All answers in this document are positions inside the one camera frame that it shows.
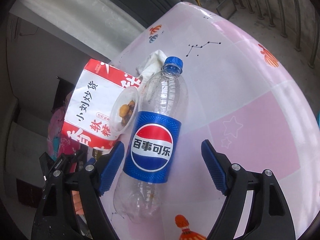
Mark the metal balcony railing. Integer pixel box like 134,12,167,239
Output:
175,0,320,68

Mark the Pepsi plastic bottle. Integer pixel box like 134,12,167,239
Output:
113,56,189,223

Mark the white curtain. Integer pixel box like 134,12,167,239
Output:
10,0,145,60

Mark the pink floral bedding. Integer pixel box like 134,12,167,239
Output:
47,91,80,161

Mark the pink patterned tablecloth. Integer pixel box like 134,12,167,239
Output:
102,3,319,239

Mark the metal dustpan frame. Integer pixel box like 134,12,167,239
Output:
216,0,237,20

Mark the white cloth rag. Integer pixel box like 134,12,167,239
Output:
136,50,167,93

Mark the red white snack bag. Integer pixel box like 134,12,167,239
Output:
62,59,140,150

